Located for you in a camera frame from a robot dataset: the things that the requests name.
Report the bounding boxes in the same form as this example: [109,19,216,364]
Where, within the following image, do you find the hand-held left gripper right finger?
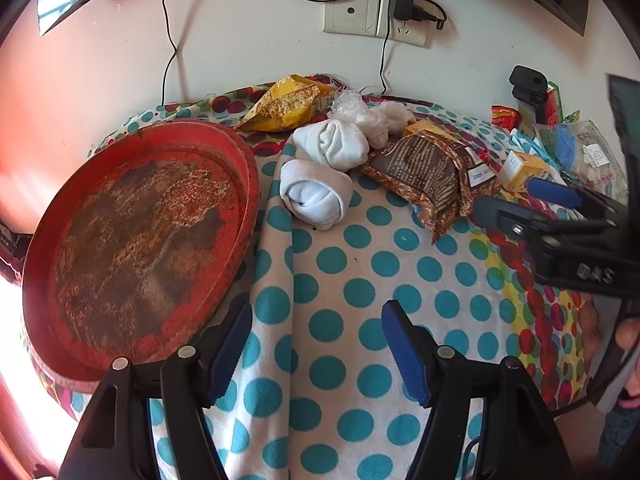
[381,300,573,480]

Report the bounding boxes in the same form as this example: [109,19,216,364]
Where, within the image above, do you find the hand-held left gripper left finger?
[59,300,253,480]

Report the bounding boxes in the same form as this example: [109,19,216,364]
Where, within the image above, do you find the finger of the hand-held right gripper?
[529,176,631,218]
[472,195,606,256]

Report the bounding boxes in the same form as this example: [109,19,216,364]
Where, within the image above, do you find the yellow medicine box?
[402,120,458,143]
[500,150,553,193]

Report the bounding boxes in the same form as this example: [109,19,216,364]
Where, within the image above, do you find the brown snack packet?
[361,130,501,243]

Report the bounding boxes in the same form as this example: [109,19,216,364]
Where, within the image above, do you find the red round tray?
[21,119,261,395]

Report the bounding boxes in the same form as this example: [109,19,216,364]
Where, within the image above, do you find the clear plastic bag white contents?
[330,91,396,148]

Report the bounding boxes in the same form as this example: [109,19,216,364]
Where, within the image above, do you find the yellow snack bag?
[235,74,338,133]

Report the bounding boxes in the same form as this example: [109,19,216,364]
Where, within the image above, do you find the person's right hand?
[582,294,640,361]

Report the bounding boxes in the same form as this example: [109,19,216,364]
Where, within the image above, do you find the clear plastic bag with papers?
[532,120,631,206]

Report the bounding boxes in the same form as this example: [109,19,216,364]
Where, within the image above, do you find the white blue printed pouch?
[510,127,566,181]

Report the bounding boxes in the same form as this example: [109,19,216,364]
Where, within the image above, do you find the red green packet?
[542,82,563,126]

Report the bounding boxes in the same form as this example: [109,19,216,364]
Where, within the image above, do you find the red snack packet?
[491,105,523,132]

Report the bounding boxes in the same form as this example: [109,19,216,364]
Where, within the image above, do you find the polka dot blanket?
[25,72,631,480]

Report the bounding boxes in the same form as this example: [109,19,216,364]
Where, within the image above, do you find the black clamp holder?
[509,65,548,126]

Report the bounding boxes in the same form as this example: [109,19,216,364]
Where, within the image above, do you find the person's blue trousers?
[597,407,640,468]

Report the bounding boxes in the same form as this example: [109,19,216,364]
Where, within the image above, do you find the white power socket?
[379,0,431,50]

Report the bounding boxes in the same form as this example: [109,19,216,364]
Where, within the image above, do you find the black plug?
[412,2,448,31]

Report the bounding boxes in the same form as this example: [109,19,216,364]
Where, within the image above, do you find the thin black cable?
[377,15,401,97]

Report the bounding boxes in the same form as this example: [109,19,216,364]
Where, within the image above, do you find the white wall outlet plate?
[322,0,383,37]

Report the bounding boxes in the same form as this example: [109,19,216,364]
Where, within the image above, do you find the long black cable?
[161,0,197,106]

